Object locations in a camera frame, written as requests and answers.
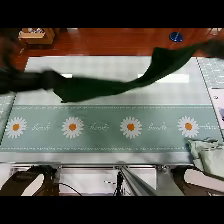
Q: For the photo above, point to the dark green shirt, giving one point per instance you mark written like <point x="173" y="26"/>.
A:
<point x="110" y="88"/>

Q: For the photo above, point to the brown cardboard box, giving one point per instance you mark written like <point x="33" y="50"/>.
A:
<point x="36" y="36"/>

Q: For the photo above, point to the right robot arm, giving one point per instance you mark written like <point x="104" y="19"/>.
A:
<point x="203" y="181"/>

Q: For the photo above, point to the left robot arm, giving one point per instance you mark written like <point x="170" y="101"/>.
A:
<point x="23" y="81"/>

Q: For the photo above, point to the blue round object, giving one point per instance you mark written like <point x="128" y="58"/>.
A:
<point x="176" y="36"/>

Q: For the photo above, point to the silver frame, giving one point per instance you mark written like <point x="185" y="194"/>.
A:
<point x="140" y="185"/>

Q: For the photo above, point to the pale green garment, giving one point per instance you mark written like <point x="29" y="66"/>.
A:
<point x="208" y="156"/>

